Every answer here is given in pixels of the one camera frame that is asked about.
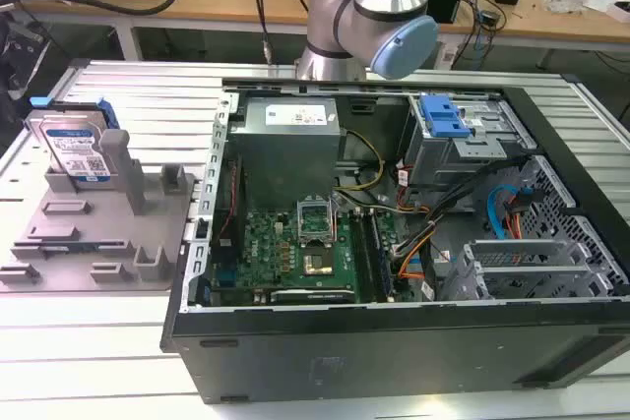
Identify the grey parts rack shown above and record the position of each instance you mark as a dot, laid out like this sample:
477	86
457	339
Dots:
98	233

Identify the chipset chip gold frame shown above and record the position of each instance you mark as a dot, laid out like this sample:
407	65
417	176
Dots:
319	264

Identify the silver drive cage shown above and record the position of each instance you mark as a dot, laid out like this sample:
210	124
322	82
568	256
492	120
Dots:
458	144

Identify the CPU socket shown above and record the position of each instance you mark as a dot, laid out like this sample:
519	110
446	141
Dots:
314	221

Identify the RAM slot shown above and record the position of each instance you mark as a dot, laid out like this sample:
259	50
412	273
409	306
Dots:
382	253
364	253

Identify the grey power supply unit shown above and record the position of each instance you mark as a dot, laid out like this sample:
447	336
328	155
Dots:
285	144

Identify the green motherboard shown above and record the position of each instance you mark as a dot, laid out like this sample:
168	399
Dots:
285	253

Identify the black open PC case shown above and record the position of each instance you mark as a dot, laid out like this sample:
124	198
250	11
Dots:
394	341

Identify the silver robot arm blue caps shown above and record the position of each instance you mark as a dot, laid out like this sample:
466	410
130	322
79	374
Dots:
364	17

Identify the blue drive bay latch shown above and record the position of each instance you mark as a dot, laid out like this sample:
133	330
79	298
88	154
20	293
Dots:
443	117

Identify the black graphics card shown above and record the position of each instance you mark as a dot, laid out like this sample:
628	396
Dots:
310	296

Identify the silver disk bay bracket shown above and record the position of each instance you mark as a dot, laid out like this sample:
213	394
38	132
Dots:
522	262

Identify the hard disk in blue carrier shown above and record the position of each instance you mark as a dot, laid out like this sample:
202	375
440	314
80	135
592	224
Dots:
74	144

